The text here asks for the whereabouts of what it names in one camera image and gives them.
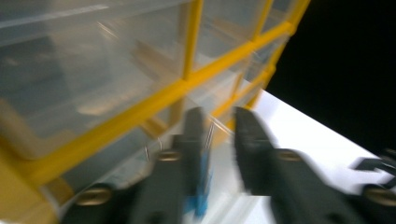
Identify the yellow plastic drawer cabinet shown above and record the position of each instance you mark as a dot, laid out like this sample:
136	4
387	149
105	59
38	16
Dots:
124	123

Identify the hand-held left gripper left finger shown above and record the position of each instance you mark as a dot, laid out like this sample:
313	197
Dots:
168	186

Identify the clear plastic drawer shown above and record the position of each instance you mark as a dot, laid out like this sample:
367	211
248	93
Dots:
280	12
93	62
261	62
224	31
214	93
118	161

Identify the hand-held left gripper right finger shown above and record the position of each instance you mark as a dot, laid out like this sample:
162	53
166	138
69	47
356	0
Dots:
280	180

